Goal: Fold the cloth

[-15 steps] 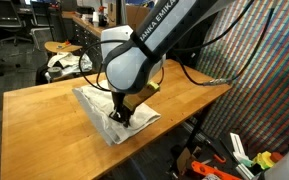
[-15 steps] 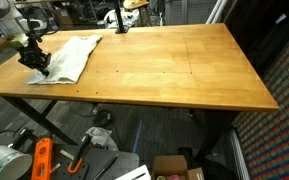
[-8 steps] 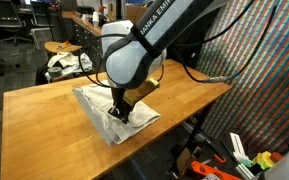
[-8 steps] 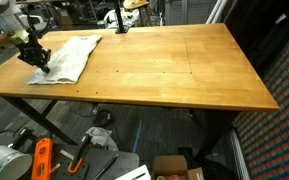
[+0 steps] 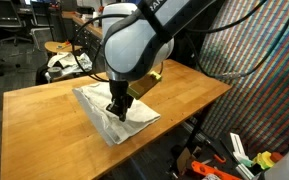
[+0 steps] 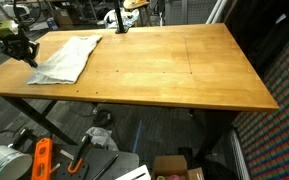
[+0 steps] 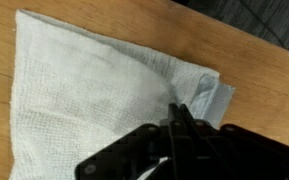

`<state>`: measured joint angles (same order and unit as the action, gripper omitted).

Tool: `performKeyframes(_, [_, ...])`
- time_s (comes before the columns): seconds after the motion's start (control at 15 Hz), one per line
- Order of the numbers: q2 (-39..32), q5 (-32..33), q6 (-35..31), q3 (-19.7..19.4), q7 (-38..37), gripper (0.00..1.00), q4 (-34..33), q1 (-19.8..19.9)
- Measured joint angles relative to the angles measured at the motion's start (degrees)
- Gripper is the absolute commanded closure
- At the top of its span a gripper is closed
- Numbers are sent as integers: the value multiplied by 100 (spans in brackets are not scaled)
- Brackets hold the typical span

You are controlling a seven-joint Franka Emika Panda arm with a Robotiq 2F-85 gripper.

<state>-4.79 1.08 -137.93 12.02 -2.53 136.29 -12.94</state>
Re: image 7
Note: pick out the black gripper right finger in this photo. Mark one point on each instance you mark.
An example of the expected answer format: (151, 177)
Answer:
(244, 156)

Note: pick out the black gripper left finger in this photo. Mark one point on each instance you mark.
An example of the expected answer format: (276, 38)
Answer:
(144, 150)

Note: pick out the white woven cloth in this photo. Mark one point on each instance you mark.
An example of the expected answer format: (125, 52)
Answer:
(84, 100)

